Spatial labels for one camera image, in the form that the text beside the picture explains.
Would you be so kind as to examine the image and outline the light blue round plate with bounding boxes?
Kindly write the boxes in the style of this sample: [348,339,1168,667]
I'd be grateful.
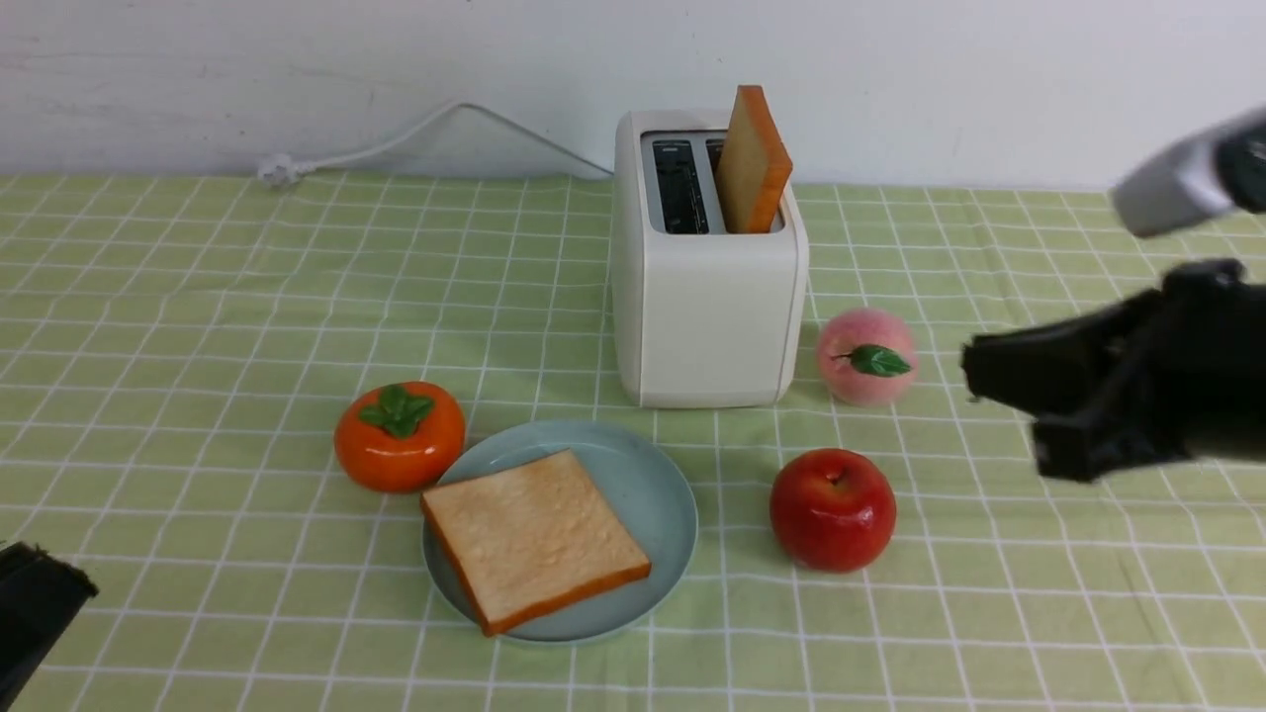
[420,421,699,645]

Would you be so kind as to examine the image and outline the pink peach with leaf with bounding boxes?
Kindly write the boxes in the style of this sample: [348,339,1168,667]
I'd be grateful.
[817,308,919,408]

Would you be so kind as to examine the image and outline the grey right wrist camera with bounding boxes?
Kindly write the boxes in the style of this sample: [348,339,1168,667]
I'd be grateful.
[1112,106,1265,238]

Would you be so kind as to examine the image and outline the white power cable with plug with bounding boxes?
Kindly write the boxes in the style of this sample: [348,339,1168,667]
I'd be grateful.
[256,99,617,190]

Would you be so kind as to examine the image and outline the toast slice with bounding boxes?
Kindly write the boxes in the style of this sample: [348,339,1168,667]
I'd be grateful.
[420,448,652,637]
[714,84,794,234]

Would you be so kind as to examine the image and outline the white two-slot toaster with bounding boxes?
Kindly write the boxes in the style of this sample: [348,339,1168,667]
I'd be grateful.
[606,109,809,408]

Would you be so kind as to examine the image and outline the green checked tablecloth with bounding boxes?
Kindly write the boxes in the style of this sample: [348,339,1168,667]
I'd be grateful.
[1,174,1265,711]

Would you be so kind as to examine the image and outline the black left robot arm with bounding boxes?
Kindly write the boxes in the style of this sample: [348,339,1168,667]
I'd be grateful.
[1,541,99,711]

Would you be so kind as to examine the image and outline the red apple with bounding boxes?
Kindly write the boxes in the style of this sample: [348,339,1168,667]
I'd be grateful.
[768,448,898,574]

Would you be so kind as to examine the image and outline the orange persimmon with green calyx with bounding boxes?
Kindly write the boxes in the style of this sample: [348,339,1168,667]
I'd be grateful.
[330,383,466,492]

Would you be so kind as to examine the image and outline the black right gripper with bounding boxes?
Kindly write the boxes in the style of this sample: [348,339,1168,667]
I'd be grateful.
[961,260,1265,484]

